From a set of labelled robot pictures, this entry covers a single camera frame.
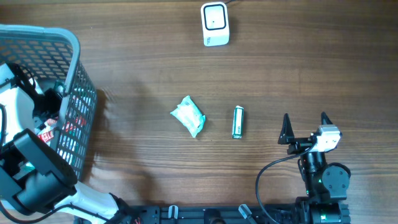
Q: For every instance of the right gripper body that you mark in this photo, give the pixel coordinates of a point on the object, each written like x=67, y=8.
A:
x=300, y=144

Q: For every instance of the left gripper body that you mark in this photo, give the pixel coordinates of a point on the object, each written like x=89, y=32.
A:
x=49, y=104

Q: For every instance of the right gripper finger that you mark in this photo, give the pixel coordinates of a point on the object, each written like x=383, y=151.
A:
x=325, y=119
x=286, y=135

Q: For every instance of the red white packet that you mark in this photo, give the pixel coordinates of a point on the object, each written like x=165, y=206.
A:
x=46, y=129

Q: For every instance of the small green white box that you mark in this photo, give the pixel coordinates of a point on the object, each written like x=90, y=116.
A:
x=237, y=129

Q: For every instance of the light green wipes packet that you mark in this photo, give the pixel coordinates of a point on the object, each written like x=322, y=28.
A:
x=189, y=115

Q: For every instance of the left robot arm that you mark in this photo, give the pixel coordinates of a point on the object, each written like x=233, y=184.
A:
x=34, y=178

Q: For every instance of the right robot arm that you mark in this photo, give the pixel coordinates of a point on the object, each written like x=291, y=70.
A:
x=326, y=183

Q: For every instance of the white barcode scanner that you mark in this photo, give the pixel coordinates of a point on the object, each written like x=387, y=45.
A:
x=215, y=24

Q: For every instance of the grey plastic mesh basket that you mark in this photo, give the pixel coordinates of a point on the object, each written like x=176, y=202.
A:
x=52, y=57

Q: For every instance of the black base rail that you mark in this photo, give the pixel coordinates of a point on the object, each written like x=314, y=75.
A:
x=280, y=213

